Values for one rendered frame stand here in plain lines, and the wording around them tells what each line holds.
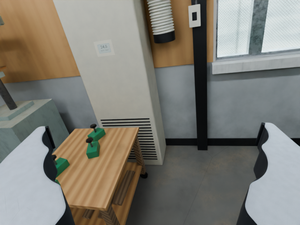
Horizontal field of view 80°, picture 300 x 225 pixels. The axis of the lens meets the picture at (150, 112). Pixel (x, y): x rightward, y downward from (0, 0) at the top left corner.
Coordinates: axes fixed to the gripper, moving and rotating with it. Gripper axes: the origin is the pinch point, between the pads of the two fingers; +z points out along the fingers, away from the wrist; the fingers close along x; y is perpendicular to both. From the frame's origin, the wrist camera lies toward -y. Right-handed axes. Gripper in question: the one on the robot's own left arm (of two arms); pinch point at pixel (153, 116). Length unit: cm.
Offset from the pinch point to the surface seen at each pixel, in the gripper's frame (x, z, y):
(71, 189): -46, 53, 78
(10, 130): -109, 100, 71
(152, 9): 0, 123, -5
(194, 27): 29, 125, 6
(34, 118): -103, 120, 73
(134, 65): -13, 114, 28
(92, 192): -33, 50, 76
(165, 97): 11, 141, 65
